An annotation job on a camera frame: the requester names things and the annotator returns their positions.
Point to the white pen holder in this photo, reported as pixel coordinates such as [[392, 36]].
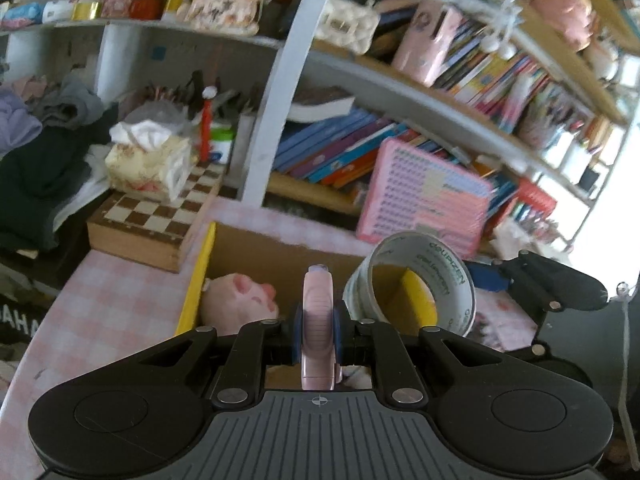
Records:
[[575, 157]]

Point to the black keyboard instrument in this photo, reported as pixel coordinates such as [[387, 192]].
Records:
[[15, 295]]

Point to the pink learning tablet toy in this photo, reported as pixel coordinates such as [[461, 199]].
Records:
[[425, 195]]

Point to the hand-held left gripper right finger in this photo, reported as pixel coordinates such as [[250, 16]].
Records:
[[340, 330]]

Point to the pink stapler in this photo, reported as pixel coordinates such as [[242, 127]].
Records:
[[320, 320]]

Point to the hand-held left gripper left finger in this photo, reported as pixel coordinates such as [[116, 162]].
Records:
[[298, 330]]

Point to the thick grey book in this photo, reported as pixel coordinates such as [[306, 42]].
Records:
[[320, 107]]

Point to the white shelf unit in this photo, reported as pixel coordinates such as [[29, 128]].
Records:
[[280, 110]]

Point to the floral tissue box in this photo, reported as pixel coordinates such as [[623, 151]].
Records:
[[145, 165]]

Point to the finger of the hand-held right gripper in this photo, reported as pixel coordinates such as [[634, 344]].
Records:
[[550, 280]]

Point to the red white bottle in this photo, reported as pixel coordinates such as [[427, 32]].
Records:
[[206, 125]]

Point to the green and white cup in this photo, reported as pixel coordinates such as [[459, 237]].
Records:
[[222, 147]]

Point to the white quilted handbag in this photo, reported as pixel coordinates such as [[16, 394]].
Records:
[[345, 20]]

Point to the yellow cardboard box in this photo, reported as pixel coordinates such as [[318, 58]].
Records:
[[280, 260]]

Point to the pink round plush toy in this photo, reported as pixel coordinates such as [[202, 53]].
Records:
[[562, 10]]

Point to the long red box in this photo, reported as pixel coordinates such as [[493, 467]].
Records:
[[535, 197]]

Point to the pink plush pig toy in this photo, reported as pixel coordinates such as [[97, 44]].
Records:
[[235, 300]]

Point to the row of small packets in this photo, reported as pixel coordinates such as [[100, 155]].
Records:
[[30, 12]]

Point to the pile of clothes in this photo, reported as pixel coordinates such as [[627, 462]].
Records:
[[40, 170]]

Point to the row of thin books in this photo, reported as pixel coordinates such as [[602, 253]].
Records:
[[490, 75]]

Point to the row of colourful books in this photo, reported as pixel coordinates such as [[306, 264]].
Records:
[[340, 150]]

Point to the white tape roll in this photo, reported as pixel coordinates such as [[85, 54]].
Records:
[[445, 280]]

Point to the wooden chess board box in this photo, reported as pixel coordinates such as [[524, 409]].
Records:
[[150, 220]]

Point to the small black box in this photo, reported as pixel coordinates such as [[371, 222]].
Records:
[[590, 177]]

